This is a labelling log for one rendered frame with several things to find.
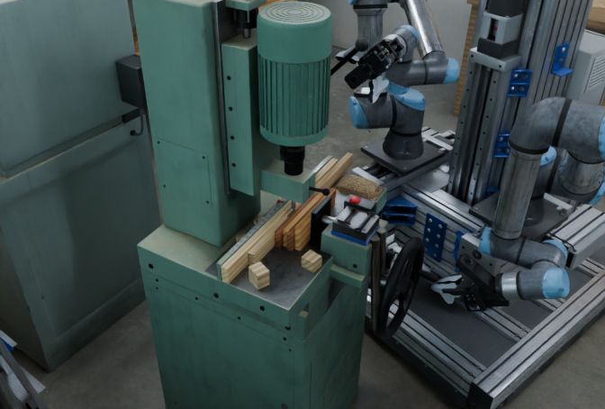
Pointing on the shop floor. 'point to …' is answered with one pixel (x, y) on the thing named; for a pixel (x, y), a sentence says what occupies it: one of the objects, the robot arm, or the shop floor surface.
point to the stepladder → (17, 380)
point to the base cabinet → (252, 353)
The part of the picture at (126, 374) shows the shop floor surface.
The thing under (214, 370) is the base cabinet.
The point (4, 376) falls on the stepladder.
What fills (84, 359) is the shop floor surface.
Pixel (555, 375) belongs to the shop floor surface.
